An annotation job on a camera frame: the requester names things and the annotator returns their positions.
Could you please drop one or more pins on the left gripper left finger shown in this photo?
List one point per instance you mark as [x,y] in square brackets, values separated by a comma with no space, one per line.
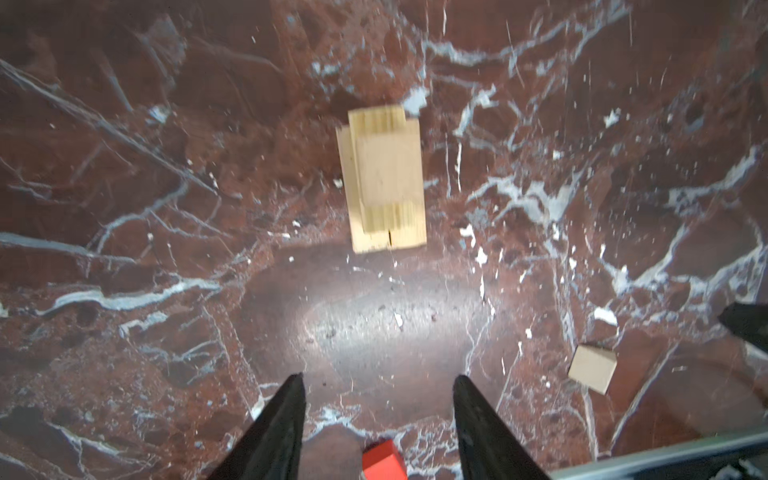
[271,446]

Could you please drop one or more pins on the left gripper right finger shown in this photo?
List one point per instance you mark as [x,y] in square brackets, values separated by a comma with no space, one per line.
[487,448]

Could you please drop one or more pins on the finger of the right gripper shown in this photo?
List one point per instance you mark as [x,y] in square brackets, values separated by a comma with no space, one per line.
[748,322]

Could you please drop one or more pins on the red cube block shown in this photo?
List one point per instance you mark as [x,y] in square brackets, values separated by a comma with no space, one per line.
[383,461]

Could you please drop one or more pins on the small wood cube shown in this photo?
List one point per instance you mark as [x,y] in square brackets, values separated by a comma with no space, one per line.
[593,367]

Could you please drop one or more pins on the wood block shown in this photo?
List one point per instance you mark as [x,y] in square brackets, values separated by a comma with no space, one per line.
[363,242]
[387,151]

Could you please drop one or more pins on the aluminium front rail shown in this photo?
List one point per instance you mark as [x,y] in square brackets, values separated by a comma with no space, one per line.
[723,456]

